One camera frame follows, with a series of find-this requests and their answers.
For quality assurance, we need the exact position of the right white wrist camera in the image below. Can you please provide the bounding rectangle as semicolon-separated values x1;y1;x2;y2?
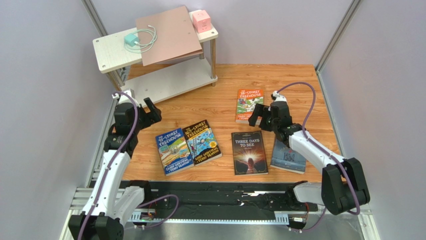
271;90;287;102

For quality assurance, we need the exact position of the pink cube power socket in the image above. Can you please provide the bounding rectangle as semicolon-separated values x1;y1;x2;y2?
192;10;212;34

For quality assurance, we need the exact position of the blue 91-storey treehouse book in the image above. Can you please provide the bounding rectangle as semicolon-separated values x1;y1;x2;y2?
155;128;195;176

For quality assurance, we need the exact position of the orange 78-storey treehouse book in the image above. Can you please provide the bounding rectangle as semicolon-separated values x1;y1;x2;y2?
235;89;264;124

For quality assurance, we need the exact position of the mint green charger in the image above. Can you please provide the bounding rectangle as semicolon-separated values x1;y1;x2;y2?
124;34;140;47

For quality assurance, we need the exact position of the white two-tier shelf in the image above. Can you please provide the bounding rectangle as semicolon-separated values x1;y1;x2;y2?
93;10;219;103

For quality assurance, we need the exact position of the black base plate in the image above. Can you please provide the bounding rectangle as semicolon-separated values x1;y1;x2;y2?
119;180;319;221

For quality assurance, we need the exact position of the black three days book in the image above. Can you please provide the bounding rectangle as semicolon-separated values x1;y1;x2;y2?
231;130;269;176

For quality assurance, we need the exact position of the black 169-storey treehouse book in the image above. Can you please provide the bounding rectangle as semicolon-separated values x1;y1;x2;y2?
182;119;222;166

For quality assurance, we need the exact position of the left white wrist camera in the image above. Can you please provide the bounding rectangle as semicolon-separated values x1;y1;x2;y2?
112;88;138;105

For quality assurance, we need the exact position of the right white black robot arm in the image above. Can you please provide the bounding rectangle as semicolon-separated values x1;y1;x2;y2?
248;100;371;215

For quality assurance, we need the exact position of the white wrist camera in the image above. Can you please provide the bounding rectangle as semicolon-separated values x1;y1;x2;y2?
271;90;287;102
112;88;138;105

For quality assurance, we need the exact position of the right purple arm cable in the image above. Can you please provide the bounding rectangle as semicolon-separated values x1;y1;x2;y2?
275;81;361;233

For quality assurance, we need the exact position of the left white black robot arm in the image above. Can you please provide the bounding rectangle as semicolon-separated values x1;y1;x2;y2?
68;94;162;240

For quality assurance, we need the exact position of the blue-grey 1984 book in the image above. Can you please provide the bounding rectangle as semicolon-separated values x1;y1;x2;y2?
270;138;307;174

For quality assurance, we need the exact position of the brown file folder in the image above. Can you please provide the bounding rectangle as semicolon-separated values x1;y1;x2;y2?
135;5;203;66

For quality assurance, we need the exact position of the mint white charger cable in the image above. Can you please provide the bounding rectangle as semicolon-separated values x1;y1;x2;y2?
124;24;158;54

